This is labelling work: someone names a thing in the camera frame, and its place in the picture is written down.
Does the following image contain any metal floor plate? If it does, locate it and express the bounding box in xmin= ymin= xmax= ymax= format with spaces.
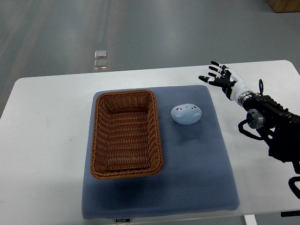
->
xmin=94 ymin=59 xmax=107 ymax=69
xmin=94 ymin=50 xmax=107 ymax=59

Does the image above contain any upper metal floor plate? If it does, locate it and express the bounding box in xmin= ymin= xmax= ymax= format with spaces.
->
xmin=94 ymin=50 xmax=107 ymax=59

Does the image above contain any brown cardboard box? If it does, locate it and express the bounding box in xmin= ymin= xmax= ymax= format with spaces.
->
xmin=267 ymin=0 xmax=300 ymax=13

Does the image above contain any blue quilted mat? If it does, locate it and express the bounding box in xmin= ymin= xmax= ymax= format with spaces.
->
xmin=82 ymin=85 xmax=240 ymax=219

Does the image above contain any lower metal floor plate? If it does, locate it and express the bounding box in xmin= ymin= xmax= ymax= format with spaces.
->
xmin=94 ymin=59 xmax=107 ymax=69

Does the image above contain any light blue plush toy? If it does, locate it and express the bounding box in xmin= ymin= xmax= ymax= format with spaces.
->
xmin=170 ymin=104 xmax=202 ymax=125

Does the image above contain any black table control panel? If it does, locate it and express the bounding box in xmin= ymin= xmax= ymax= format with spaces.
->
xmin=280 ymin=210 xmax=300 ymax=218

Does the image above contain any brown wicker basket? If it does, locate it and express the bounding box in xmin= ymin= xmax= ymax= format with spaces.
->
xmin=90 ymin=90 xmax=163 ymax=180

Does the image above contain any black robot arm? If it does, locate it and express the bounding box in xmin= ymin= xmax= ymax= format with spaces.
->
xmin=198 ymin=61 xmax=300 ymax=173

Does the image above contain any white table leg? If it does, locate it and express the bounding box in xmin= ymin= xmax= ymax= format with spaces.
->
xmin=244 ymin=214 xmax=257 ymax=225

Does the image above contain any white robotic hand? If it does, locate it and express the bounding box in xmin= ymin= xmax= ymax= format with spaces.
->
xmin=198 ymin=65 xmax=251 ymax=101

